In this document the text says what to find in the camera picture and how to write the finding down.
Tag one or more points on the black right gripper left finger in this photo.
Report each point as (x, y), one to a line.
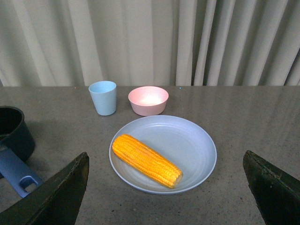
(56, 202)

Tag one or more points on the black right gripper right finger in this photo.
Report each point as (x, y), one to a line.
(277, 193)

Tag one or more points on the yellow corn cob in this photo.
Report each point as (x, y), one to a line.
(147, 161)

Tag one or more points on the dark blue saucepan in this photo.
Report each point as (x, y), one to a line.
(16, 146)

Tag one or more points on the light blue plate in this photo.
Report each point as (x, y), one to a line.
(181, 141)

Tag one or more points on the light blue cup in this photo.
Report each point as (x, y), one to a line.
(104, 97)

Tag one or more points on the pink bowl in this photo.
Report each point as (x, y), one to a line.
(148, 100)

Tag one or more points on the white curtain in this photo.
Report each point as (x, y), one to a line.
(150, 42)

